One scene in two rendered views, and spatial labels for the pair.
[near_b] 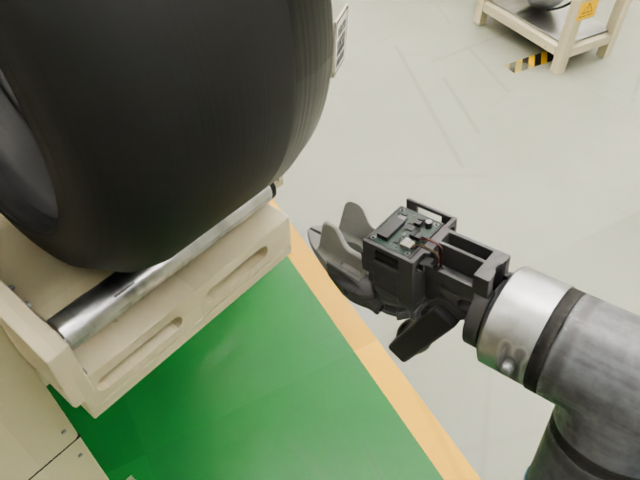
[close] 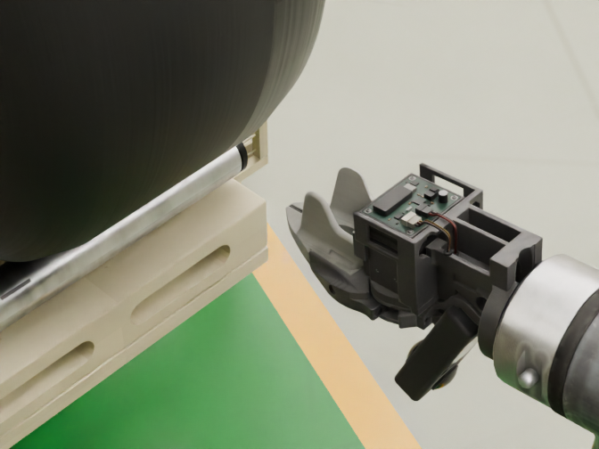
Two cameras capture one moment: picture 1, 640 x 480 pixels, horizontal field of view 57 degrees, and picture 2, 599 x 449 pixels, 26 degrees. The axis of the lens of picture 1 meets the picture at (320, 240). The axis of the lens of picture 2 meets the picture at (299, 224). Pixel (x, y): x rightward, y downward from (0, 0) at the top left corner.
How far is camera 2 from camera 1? 0.34 m
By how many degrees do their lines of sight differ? 4
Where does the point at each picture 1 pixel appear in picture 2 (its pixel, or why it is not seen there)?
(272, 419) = not seen: outside the picture
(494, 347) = (512, 352)
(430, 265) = (441, 248)
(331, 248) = (316, 230)
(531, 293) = (561, 283)
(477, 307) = (496, 302)
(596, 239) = not seen: outside the picture
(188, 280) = (105, 287)
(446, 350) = not seen: outside the picture
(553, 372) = (578, 380)
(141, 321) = (35, 341)
